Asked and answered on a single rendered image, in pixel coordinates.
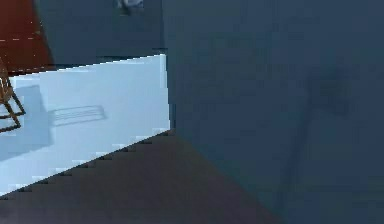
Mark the red room door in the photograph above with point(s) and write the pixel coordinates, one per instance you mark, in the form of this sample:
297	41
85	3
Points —
18	33

